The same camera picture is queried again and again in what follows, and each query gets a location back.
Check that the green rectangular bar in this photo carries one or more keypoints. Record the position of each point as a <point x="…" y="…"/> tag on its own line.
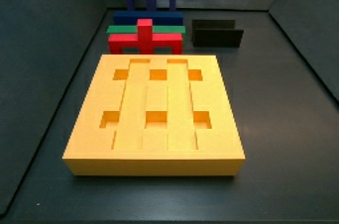
<point x="128" y="29"/>

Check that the yellow slotted board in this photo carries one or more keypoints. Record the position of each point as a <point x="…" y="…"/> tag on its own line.
<point x="156" y="118"/>

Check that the red cross-shaped block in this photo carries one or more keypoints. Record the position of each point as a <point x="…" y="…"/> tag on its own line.
<point x="145" y="40"/>

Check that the blue rectangular bar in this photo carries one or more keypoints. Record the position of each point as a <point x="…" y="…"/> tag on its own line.
<point x="161" y="18"/>

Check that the black angle bracket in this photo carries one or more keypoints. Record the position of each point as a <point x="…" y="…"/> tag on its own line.
<point x="216" y="33"/>

